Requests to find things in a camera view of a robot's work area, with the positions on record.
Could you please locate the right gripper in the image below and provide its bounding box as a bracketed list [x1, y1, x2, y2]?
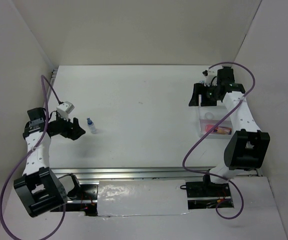
[188, 83, 220, 107]

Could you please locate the clear tape roll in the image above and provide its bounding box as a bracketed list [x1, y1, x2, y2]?
[205, 112, 214, 120]

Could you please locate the pink capped tube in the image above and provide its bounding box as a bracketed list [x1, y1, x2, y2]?
[205, 124, 232, 135]

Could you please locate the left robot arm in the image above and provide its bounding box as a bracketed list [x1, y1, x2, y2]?
[14, 102, 85, 218]

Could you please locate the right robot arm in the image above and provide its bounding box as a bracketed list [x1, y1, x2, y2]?
[189, 66, 270, 196]

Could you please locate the white compartment tray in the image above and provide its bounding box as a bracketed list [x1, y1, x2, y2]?
[196, 105, 233, 139]

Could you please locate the small blue-capped bottle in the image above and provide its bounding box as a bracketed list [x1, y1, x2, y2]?
[87, 117, 97, 134]

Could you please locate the white foil sheet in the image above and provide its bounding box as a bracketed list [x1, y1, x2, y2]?
[97, 179, 189, 217]

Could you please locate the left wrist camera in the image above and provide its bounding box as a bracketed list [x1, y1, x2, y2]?
[56, 101, 75, 121]

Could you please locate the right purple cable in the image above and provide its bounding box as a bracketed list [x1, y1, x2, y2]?
[182, 61, 256, 220]

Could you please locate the purple cable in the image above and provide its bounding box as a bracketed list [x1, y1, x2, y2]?
[182, 61, 256, 220]
[0, 74, 67, 240]

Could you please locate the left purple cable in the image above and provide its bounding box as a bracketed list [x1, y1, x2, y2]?
[0, 74, 67, 240]

